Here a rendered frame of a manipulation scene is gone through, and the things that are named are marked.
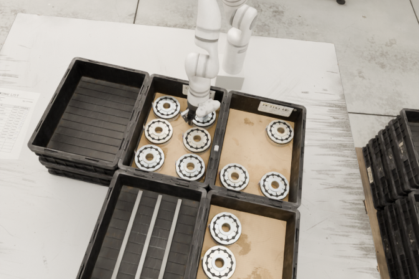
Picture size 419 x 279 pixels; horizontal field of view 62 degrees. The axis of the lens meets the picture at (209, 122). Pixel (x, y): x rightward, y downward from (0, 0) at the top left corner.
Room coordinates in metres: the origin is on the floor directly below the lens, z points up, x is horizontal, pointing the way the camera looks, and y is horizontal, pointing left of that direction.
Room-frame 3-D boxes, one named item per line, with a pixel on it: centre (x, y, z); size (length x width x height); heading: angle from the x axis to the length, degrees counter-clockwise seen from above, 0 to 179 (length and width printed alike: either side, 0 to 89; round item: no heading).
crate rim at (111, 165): (0.61, 0.41, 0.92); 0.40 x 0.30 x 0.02; 178
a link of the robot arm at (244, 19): (1.02, -0.05, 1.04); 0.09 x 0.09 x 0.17; 69
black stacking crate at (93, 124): (0.61, 0.41, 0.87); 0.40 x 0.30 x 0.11; 178
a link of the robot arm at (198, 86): (0.68, 0.06, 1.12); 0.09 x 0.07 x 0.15; 90
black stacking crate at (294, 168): (0.59, -0.19, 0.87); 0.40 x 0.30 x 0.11; 178
